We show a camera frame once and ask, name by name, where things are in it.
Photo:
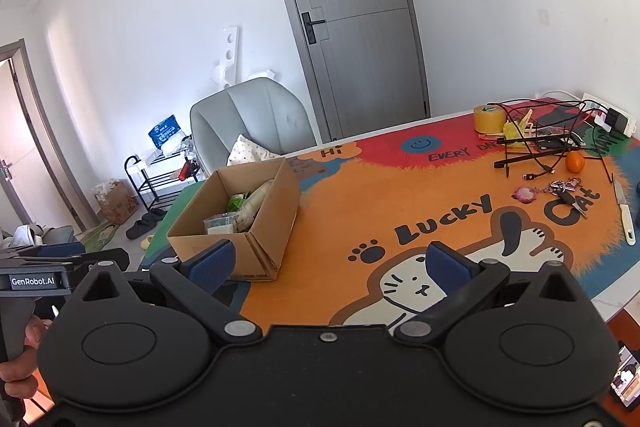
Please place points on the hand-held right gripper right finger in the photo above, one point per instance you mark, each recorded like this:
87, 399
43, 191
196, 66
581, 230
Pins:
447, 268

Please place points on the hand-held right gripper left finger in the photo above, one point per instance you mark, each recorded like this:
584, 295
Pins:
212, 267

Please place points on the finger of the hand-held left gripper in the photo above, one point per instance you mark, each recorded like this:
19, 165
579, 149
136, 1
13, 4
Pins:
60, 249

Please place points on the clear snack packet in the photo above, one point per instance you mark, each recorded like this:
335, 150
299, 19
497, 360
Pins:
220, 223

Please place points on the green red snack packet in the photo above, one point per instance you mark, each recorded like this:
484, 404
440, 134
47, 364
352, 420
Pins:
235, 203

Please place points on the brown cardboard box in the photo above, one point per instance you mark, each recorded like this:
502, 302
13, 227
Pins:
270, 227

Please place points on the long white snack packet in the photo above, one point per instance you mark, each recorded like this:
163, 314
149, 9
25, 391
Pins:
252, 204

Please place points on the person's left hand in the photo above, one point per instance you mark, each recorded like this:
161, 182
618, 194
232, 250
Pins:
20, 369

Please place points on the green floor mat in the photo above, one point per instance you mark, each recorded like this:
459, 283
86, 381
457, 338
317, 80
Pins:
100, 236

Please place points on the yellow slipper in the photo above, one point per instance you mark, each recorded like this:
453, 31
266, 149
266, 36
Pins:
146, 242

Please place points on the small cardboard box with bags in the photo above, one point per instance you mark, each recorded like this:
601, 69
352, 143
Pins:
117, 204

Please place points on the black shoes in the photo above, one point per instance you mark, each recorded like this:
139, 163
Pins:
145, 224

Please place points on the black shoe rack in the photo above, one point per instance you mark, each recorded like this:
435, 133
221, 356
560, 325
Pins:
131, 179

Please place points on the red item on rack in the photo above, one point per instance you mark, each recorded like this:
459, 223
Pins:
185, 169

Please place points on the brown door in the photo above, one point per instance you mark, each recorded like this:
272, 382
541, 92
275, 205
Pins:
30, 147

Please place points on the colourful printed table mat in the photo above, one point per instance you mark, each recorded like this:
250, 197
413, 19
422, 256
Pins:
350, 207

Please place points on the white dotted pillow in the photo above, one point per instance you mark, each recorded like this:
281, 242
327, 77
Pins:
250, 152

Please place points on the bunch of keys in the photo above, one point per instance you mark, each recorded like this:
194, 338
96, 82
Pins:
565, 196

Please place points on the blue plastic bag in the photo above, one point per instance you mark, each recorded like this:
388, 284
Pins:
165, 132

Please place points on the yellow tape roll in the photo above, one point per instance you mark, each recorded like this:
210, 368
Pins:
489, 119

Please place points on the grey chair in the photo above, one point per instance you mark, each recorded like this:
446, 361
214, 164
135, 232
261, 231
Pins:
260, 117

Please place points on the yellow crumpled wrapper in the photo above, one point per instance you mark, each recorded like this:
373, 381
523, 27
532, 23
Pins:
517, 127

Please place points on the orange fruit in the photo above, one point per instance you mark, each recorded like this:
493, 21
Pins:
575, 162

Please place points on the small white foam piece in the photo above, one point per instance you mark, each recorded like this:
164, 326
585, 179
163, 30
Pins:
262, 74

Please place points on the smartphone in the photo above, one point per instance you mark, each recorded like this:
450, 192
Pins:
627, 377

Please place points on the white foam board with holes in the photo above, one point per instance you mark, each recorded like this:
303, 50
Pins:
227, 57

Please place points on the white power strip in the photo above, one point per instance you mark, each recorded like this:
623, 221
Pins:
592, 103

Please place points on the black power adapter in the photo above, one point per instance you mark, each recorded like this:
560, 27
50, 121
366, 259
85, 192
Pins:
616, 119

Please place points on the grey door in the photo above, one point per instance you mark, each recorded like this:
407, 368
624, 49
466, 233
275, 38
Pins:
350, 32

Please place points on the clear wall hook sticker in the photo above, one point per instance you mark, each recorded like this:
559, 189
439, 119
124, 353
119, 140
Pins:
542, 17

